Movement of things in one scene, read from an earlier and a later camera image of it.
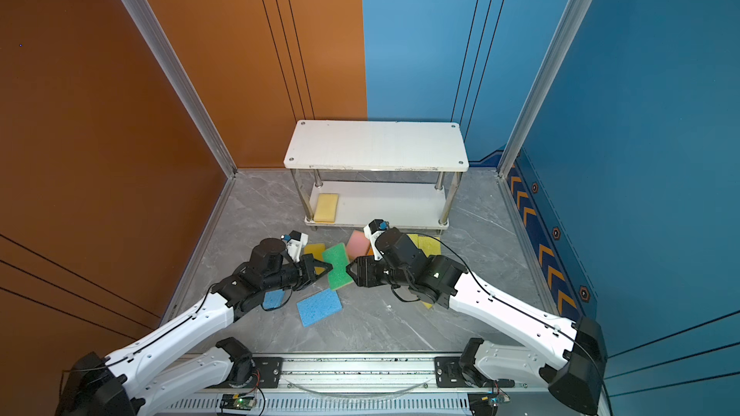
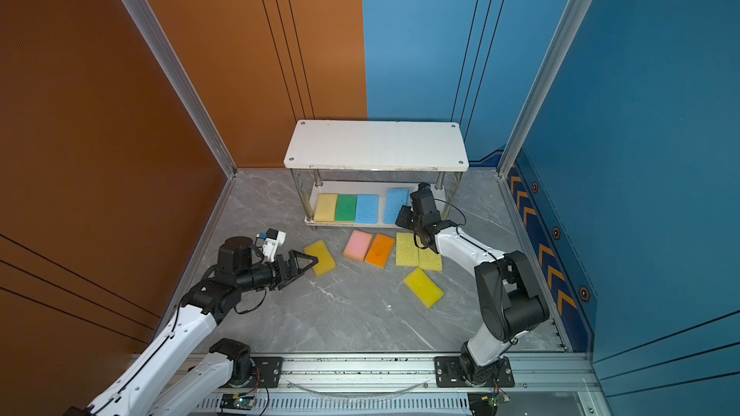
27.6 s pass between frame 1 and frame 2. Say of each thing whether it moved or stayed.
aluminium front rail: stayed
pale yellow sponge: stayed
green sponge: moved
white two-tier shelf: stayed
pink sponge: stayed
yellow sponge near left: stayed
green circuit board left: stayed
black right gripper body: moved
